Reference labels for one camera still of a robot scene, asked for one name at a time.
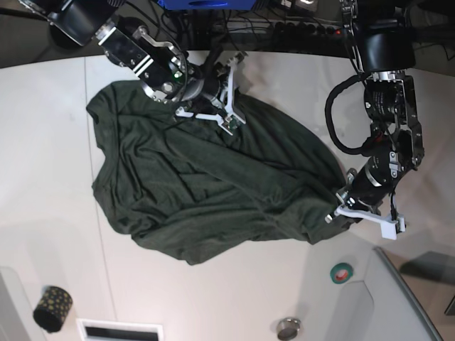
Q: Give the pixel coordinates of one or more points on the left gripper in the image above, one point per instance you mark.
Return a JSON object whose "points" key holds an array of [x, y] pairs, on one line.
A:
{"points": [[364, 190]]}

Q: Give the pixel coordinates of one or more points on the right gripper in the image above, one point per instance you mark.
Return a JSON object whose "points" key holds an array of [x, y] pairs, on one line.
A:
{"points": [[203, 91]]}

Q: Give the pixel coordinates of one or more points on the dark green t-shirt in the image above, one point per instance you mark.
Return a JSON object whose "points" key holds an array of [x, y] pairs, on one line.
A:
{"points": [[187, 189]]}

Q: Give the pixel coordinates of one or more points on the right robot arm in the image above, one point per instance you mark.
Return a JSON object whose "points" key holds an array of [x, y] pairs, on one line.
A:
{"points": [[160, 65]]}

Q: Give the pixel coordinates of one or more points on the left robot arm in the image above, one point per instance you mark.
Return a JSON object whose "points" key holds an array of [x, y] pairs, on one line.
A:
{"points": [[379, 47]]}

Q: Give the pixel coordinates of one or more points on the green tape roll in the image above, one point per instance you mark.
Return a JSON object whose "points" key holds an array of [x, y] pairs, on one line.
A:
{"points": [[341, 273]]}

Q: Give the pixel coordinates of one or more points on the white power strip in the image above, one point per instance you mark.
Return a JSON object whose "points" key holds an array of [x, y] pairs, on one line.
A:
{"points": [[299, 28]]}

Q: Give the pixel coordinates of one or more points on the blue box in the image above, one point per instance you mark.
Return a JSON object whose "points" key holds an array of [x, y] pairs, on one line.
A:
{"points": [[179, 5]]}

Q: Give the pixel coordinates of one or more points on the black round stand base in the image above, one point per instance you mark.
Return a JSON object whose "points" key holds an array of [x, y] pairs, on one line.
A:
{"points": [[117, 34]]}

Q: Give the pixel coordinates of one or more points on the round metal tin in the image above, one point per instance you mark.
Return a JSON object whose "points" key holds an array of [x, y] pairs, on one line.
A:
{"points": [[288, 328]]}

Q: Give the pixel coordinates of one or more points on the white slotted tray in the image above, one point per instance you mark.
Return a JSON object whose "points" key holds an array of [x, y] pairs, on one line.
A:
{"points": [[110, 330]]}

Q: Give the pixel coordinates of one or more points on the black gold dotted cup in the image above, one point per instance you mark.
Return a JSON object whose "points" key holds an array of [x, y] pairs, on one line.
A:
{"points": [[52, 309]]}

